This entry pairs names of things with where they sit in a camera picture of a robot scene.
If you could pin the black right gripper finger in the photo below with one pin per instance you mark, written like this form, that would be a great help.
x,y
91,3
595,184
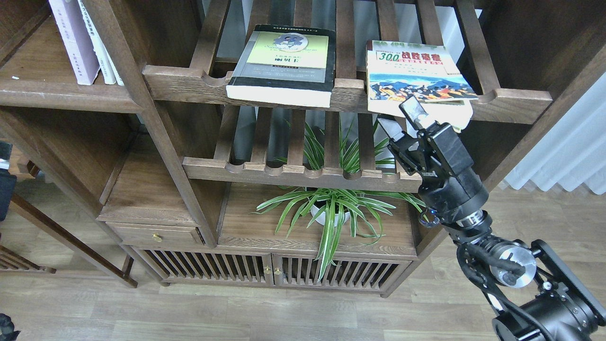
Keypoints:
x,y
391,127
417,118

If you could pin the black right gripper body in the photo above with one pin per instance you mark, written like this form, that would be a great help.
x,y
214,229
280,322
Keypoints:
x,y
450,188

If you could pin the colourful 300 paperback book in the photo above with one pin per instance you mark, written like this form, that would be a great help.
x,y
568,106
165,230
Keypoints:
x,y
396,71

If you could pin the pale purple book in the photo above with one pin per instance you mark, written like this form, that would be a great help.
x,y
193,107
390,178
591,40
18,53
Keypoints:
x,y
76,40

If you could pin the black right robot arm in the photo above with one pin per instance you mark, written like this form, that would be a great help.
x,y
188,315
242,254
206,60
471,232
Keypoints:
x,y
534,294

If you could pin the green spider plant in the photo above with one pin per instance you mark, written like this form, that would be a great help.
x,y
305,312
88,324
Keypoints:
x,y
357,202

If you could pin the white plant pot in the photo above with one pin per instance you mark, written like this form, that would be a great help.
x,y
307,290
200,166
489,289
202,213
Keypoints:
x,y
319,213

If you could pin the black and yellow book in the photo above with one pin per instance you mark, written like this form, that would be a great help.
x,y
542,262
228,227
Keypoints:
x,y
286,65

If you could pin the white curtain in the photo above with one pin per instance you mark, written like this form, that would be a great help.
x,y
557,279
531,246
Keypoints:
x,y
573,153

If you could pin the dark wooden bookshelf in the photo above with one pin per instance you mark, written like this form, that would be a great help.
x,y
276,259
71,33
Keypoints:
x,y
170,153

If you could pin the brass drawer knob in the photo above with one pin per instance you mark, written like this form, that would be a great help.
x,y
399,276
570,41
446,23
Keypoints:
x,y
157,237

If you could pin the white book right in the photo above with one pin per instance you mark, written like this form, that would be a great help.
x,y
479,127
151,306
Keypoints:
x,y
114,69

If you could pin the white book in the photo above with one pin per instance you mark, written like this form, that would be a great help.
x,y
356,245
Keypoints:
x,y
97,46
114,69

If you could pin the white book left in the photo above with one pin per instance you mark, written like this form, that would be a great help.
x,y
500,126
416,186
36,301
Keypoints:
x,y
97,46

